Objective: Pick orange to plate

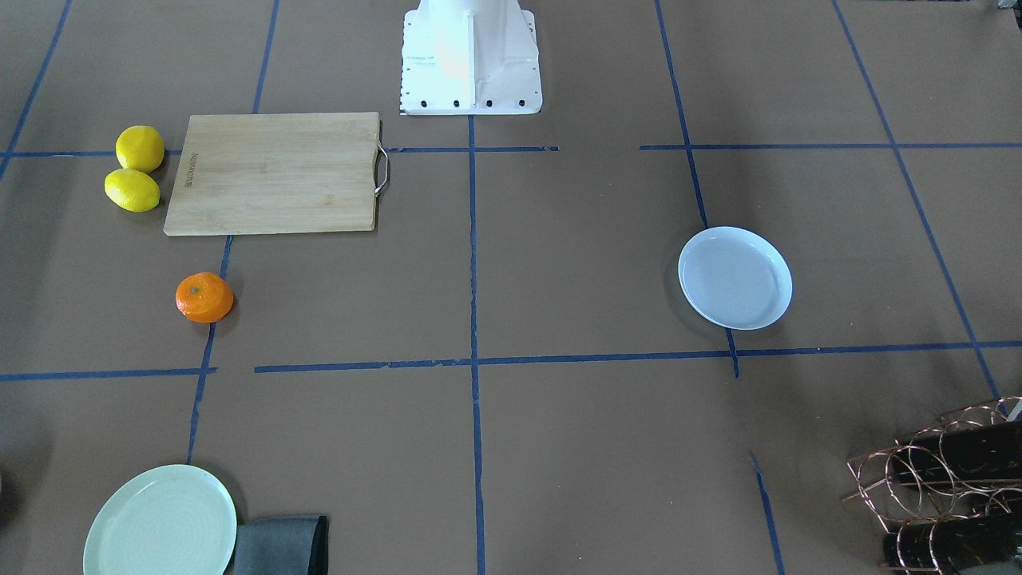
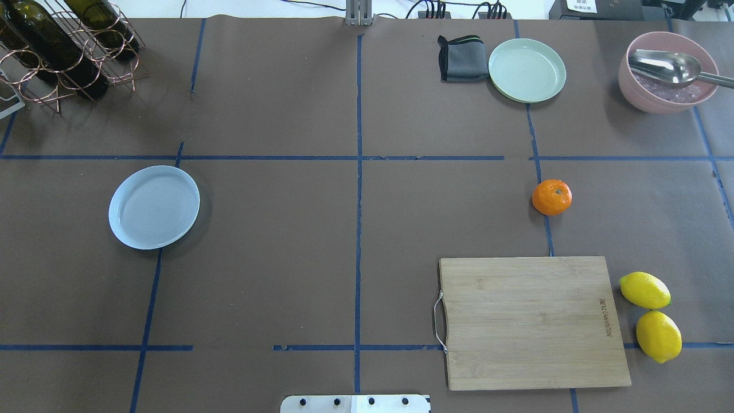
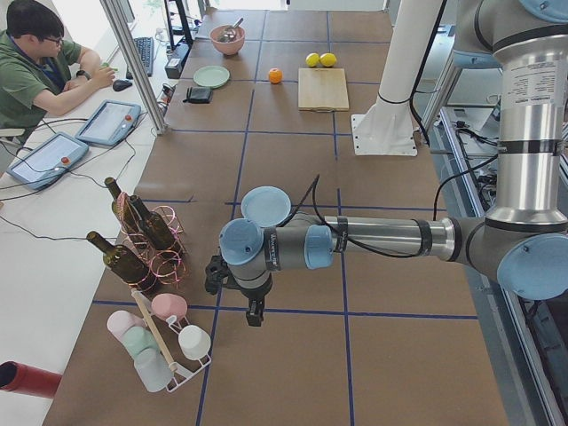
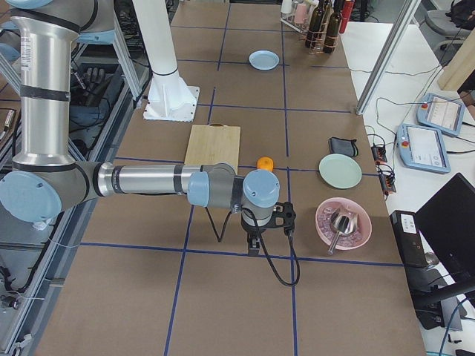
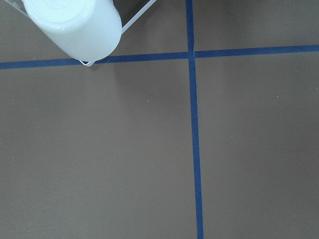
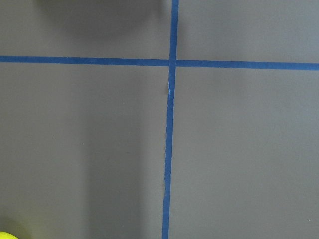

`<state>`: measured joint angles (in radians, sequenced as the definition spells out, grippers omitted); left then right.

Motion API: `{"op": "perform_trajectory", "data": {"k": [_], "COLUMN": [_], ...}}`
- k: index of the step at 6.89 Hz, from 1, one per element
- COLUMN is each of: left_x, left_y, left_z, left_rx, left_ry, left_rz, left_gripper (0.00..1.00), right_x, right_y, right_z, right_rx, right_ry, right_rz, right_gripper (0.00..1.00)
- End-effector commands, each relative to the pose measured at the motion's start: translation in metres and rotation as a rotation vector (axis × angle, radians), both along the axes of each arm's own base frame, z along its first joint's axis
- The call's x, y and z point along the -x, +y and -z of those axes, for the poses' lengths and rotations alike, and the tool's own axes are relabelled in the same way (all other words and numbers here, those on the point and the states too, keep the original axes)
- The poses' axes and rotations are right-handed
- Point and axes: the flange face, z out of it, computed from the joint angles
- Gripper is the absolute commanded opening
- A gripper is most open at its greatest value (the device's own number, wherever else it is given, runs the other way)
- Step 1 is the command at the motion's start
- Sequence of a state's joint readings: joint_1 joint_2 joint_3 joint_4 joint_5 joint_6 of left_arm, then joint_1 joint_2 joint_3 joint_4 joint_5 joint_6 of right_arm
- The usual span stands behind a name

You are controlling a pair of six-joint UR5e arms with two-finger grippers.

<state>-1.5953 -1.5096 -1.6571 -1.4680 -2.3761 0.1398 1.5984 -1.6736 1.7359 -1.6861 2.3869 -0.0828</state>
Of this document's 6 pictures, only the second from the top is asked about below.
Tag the orange mandarin fruit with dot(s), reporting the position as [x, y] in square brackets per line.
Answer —
[551, 197]

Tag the light blue plate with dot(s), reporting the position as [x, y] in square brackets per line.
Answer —
[154, 207]

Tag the metal ladle spoon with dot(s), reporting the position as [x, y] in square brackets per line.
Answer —
[673, 67]

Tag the light green plate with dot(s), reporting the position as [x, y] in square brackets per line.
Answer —
[527, 71]

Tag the folded grey cloth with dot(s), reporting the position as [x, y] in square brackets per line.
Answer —
[463, 59]

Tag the black power strip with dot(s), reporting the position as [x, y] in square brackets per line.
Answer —
[444, 10]

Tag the bamboo cutting board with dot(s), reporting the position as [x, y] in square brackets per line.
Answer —
[516, 323]

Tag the upper yellow lemon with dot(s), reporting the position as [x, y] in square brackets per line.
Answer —
[645, 290]

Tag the yellow lemon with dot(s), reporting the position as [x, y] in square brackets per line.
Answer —
[645, 290]
[658, 336]

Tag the pink bowl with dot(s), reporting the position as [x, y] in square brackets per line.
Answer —
[657, 97]

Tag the lower yellow lemon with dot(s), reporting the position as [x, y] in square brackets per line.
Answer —
[658, 336]

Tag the dark wine bottle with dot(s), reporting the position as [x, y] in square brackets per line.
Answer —
[108, 28]
[59, 53]

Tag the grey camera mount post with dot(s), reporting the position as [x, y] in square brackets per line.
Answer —
[359, 13]

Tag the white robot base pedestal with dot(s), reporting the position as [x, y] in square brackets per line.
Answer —
[357, 403]

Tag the copper wire bottle rack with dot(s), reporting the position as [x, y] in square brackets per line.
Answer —
[27, 76]

